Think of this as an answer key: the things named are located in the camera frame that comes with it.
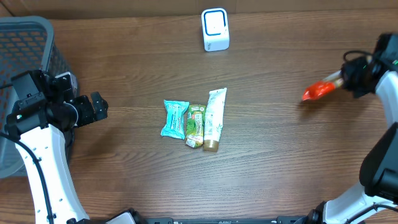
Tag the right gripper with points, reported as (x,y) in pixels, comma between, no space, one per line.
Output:
(347,71)

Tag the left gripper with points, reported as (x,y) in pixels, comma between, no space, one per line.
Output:
(85,102)

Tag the orange biscuit roll package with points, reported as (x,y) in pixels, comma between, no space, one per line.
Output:
(323,87)

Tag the teal wet wipes pack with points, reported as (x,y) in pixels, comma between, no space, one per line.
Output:
(174,126)

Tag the green juice carton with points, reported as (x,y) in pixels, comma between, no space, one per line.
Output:
(195,125)

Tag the white cosmetic tube gold cap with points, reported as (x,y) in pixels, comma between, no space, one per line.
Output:
(214,119)

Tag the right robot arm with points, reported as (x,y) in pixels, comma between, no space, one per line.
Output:
(376,189)

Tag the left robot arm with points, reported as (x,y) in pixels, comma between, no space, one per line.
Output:
(42,147)

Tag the white barcode scanner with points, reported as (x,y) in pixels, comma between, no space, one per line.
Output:
(215,29)

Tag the grey plastic shopping basket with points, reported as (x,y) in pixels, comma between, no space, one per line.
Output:
(27,43)

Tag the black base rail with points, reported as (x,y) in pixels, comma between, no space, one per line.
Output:
(277,220)

